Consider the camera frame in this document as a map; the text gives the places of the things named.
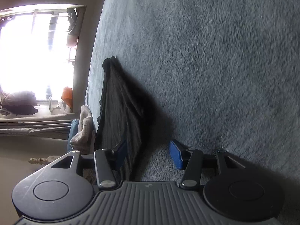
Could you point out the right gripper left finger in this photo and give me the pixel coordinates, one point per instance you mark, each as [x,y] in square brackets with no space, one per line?
[105,162]

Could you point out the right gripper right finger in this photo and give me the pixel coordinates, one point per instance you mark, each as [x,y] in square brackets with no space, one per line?
[191,161]

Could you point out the black garment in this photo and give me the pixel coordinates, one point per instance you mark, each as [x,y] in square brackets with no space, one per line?
[125,115]

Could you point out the folded clothes pile on sill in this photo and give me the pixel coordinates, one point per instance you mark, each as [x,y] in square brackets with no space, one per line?
[19,103]

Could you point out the hanging dark clothes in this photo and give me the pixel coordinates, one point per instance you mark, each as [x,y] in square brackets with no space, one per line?
[72,37]

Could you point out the beige checked knit garment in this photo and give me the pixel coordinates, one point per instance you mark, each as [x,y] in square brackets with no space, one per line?
[85,132]

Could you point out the blue duvet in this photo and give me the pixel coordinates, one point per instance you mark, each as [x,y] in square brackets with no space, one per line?
[72,133]

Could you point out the orange item on windowsill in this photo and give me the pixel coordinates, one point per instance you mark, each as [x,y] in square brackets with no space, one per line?
[67,96]

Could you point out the grey fleece bed blanket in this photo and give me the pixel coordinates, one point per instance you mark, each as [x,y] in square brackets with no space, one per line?
[218,74]

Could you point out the wooden bed post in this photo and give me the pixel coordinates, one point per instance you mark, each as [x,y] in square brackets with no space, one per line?
[42,160]

